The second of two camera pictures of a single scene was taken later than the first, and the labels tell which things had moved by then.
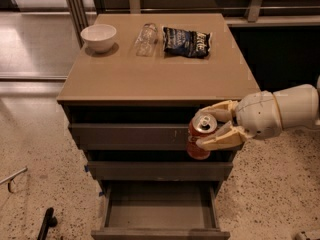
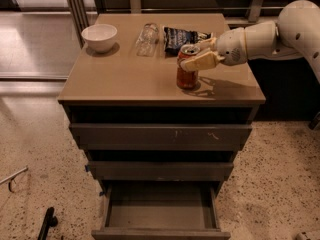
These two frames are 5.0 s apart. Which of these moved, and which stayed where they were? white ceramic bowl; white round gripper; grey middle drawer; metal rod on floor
Moved: white round gripper
Stayed: grey middle drawer; metal rod on floor; white ceramic bowl
